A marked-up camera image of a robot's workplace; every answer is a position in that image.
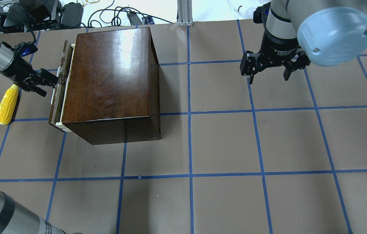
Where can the black power adapter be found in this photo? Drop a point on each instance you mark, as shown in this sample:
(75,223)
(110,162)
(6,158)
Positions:
(134,18)

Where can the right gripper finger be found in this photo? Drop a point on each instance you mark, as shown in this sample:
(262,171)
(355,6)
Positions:
(253,63)
(299,64)

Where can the dark wooden drawer cabinet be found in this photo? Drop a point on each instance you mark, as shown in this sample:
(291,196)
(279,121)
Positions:
(113,89)

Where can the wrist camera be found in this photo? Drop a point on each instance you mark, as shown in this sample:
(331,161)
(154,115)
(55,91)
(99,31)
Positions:
(24,49)
(260,15)

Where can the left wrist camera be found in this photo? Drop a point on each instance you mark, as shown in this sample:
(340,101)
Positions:
(24,49)

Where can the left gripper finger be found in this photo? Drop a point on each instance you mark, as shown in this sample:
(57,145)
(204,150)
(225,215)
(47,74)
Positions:
(32,88)
(45,78)

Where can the aluminium frame post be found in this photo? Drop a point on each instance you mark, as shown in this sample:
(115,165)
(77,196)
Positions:
(184,12)

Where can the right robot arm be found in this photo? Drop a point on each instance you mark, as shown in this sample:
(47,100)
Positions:
(298,33)

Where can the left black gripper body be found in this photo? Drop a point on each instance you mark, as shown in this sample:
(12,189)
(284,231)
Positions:
(18,69)

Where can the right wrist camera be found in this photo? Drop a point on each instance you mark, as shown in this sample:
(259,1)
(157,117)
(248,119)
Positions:
(260,15)

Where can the wooden drawer with white handle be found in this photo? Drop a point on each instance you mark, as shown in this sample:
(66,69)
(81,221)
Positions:
(59,92)

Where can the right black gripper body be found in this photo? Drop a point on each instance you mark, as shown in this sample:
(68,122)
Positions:
(280,47)

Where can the yellow corn cob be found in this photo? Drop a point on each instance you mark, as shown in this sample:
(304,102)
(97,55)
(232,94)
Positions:
(8,104)

